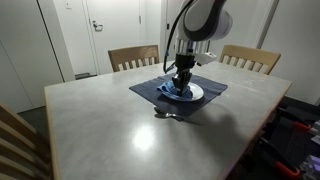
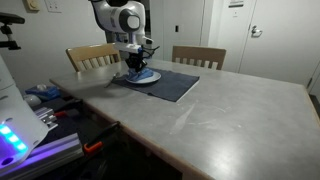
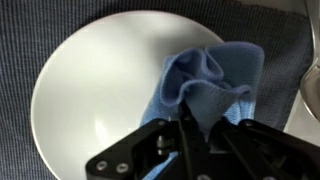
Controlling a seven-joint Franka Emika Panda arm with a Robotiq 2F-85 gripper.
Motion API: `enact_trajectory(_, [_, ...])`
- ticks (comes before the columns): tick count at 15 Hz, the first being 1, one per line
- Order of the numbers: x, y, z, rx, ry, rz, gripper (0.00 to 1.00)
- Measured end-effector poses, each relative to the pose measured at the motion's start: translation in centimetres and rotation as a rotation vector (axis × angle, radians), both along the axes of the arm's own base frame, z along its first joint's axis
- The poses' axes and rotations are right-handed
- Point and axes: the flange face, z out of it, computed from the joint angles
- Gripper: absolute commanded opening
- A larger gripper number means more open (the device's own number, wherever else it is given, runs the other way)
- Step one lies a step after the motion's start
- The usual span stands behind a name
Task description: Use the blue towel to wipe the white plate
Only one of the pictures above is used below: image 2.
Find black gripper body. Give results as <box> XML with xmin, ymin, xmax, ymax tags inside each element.
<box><xmin>125</xmin><ymin>52</ymin><xmax>148</xmax><ymax>69</ymax></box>

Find blue towel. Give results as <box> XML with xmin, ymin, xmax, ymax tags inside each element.
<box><xmin>126</xmin><ymin>67</ymin><xmax>155</xmax><ymax>83</ymax></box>

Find white round plate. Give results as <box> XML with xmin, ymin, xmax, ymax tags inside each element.
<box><xmin>125</xmin><ymin>71</ymin><xmax>162</xmax><ymax>85</ymax></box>

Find door sign plate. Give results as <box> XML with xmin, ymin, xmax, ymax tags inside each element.
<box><xmin>228</xmin><ymin>0</ymin><xmax>245</xmax><ymax>9</ymax></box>

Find dark blue placemat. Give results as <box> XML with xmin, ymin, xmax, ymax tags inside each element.
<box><xmin>111</xmin><ymin>68</ymin><xmax>201</xmax><ymax>103</ymax></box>

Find wooden slat-back chair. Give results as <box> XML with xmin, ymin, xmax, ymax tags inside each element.
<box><xmin>65</xmin><ymin>42</ymin><xmax>122</xmax><ymax>73</ymax></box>
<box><xmin>171</xmin><ymin>45</ymin><xmax>228</xmax><ymax>71</ymax></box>

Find blue tissue box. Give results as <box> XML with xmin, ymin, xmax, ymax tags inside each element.
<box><xmin>24</xmin><ymin>84</ymin><xmax>62</xmax><ymax>102</ymax></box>

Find silver metal blocks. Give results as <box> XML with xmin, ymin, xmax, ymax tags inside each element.
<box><xmin>33</xmin><ymin>106</ymin><xmax>58</xmax><ymax>132</ymax></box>

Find white round object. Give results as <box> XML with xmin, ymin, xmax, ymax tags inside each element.
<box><xmin>22</xmin><ymin>94</ymin><xmax>43</xmax><ymax>108</ymax></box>

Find white door with lever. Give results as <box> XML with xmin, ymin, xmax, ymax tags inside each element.
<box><xmin>238</xmin><ymin>0</ymin><xmax>320</xmax><ymax>87</ymax></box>

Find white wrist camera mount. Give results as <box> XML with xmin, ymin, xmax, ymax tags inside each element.
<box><xmin>114</xmin><ymin>35</ymin><xmax>155</xmax><ymax>54</ymax></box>

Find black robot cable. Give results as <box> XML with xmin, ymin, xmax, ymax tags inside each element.
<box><xmin>140</xmin><ymin>44</ymin><xmax>161</xmax><ymax>61</ymax></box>

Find black clamp with red handle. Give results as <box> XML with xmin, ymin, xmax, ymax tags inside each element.
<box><xmin>53</xmin><ymin>98</ymin><xmax>84</xmax><ymax>118</ymax></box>

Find black clamp with orange handle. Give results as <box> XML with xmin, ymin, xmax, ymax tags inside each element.
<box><xmin>83</xmin><ymin>120</ymin><xmax>122</xmax><ymax>154</ymax></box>

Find white light switch plate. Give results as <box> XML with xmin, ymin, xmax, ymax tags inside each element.
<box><xmin>45</xmin><ymin>0</ymin><xmax>63</xmax><ymax>14</ymax></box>

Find aluminium extrusion rail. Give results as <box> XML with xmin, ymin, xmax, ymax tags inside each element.
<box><xmin>0</xmin><ymin>132</ymin><xmax>84</xmax><ymax>180</ymax></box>

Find beige round wall thermostat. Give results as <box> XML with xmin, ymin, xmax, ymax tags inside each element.
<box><xmin>23</xmin><ymin>0</ymin><xmax>41</xmax><ymax>13</ymax></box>

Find silver lever door handle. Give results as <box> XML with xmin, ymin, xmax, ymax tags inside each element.
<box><xmin>250</xmin><ymin>25</ymin><xmax>263</xmax><ymax>38</ymax></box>

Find black camera on mount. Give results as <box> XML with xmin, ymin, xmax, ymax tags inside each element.
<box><xmin>0</xmin><ymin>12</ymin><xmax>26</xmax><ymax>51</ymax></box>

